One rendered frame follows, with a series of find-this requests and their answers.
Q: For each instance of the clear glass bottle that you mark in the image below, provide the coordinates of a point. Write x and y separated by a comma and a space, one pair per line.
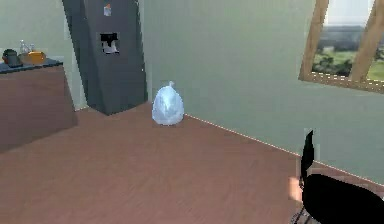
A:
23, 48

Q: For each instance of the orange round bread loaf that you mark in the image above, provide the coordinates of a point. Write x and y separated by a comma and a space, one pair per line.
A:
34, 57

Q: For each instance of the small paper note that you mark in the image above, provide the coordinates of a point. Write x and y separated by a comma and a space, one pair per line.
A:
107, 10

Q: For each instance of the wooden framed window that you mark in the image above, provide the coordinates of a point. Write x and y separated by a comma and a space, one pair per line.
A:
346, 50

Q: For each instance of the black chair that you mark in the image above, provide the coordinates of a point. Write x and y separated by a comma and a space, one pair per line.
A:
336, 200

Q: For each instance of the dark grey kettle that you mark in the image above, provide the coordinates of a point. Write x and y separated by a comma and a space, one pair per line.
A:
12, 59

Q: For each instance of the dark grey fridge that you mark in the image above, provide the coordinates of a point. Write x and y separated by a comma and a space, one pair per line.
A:
116, 76

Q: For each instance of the white tied garbage bag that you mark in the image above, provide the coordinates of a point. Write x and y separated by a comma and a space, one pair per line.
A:
167, 106

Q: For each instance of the brown kitchen counter cabinet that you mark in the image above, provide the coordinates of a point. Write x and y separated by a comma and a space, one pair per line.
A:
31, 103

